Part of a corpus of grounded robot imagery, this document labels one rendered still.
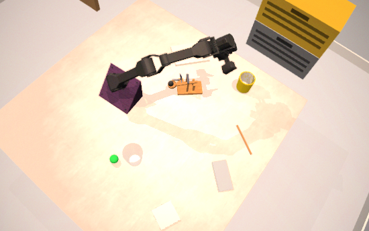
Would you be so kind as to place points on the yellow open cup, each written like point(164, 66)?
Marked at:
point(245, 82)

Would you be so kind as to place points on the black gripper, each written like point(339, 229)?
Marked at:
point(228, 66)

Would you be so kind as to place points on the clear ribbed plastic cup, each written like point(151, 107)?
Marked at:
point(132, 153)

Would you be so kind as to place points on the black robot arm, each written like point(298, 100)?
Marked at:
point(145, 67)

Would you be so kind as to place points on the green ball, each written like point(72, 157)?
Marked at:
point(113, 158)

